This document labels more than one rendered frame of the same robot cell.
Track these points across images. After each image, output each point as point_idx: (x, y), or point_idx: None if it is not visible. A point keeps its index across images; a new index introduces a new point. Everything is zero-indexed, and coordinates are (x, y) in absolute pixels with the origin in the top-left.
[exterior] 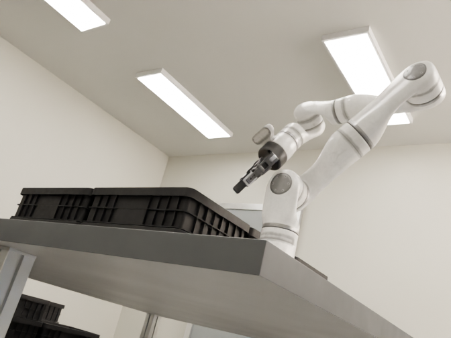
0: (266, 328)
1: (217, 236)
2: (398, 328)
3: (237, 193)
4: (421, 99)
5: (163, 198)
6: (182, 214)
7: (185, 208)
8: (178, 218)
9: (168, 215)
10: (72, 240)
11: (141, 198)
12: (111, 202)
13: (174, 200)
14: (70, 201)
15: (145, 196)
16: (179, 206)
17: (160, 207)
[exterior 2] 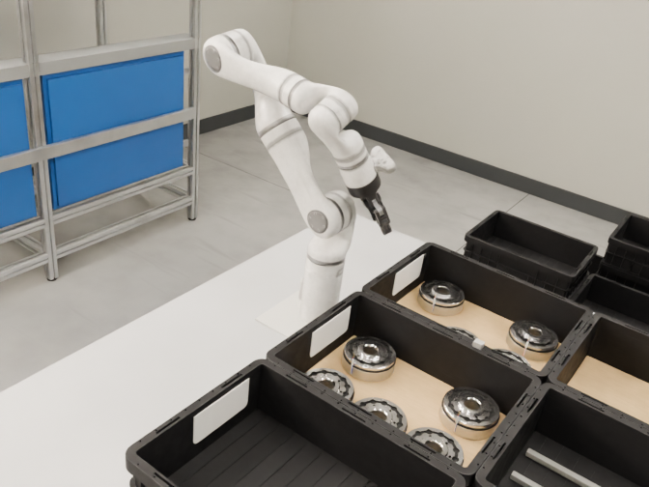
0: None
1: (359, 215)
2: (227, 271)
3: (383, 234)
4: None
5: (462, 268)
6: (428, 270)
7: (427, 264)
8: (429, 275)
9: (443, 278)
10: None
11: (494, 283)
12: (543, 310)
13: (444, 263)
14: (634, 350)
15: (489, 277)
16: (436, 265)
17: (459, 277)
